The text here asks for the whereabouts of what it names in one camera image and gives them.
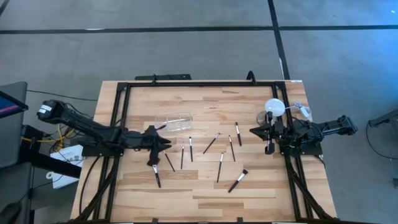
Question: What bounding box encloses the yellow cable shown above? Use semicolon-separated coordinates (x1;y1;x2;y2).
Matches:
21;123;77;151

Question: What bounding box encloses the clear plastic container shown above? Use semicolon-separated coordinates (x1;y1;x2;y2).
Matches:
154;111;194;133

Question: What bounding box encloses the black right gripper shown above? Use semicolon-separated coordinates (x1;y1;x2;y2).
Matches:
249;111;285;156

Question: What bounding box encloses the black desk beam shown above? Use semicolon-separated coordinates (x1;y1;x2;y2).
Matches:
18;124;82;180

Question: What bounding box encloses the black metal table frame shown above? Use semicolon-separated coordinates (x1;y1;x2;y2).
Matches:
74;80;338;224

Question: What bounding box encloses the black power strip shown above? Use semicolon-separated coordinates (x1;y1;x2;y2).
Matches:
134;73;193;82

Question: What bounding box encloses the black brush silver ferrule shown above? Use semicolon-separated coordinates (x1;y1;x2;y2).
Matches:
234;121;243;147

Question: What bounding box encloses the large black-handled makeup brush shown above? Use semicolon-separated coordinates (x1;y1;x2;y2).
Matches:
228;168;249;194
152;164;162;189

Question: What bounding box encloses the computer monitor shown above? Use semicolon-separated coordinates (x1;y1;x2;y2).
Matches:
0;89;29;119

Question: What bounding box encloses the black floor cable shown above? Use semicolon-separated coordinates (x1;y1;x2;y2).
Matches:
26;89;99;103
365;121;393;162

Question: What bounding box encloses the white mushroom lamp wooden base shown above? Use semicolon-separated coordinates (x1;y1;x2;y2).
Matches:
256;97;286;126

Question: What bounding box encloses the white lamp cable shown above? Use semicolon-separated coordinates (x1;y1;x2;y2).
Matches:
284;100;313;120

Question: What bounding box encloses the black metal stand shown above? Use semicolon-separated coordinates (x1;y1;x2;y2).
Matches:
368;108;398;129

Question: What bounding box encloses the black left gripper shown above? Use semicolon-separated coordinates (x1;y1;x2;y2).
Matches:
141;124;173;167

